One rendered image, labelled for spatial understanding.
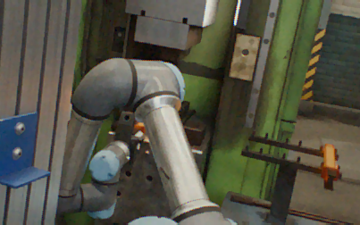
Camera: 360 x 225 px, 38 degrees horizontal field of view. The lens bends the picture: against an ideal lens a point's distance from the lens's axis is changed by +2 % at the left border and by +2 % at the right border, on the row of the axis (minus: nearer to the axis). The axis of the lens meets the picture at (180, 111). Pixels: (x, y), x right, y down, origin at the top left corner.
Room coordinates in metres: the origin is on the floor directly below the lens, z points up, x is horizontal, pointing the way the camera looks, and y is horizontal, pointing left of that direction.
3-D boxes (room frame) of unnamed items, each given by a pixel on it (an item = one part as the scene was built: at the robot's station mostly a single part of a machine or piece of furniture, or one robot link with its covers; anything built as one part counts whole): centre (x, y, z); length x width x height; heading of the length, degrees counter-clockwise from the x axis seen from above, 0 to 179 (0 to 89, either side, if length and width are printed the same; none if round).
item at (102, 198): (1.35, 0.19, 0.89); 0.11 x 0.08 x 0.11; 124
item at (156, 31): (2.14, 0.09, 1.32); 0.42 x 0.20 x 0.10; 172
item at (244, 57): (2.02, -0.21, 1.27); 0.09 x 0.02 x 0.17; 82
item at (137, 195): (2.14, 0.03, 0.69); 0.56 x 0.38 x 0.45; 172
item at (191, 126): (1.97, -0.07, 0.95); 0.12 x 0.08 x 0.06; 172
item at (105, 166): (1.36, 0.17, 0.98); 0.11 x 0.08 x 0.09; 172
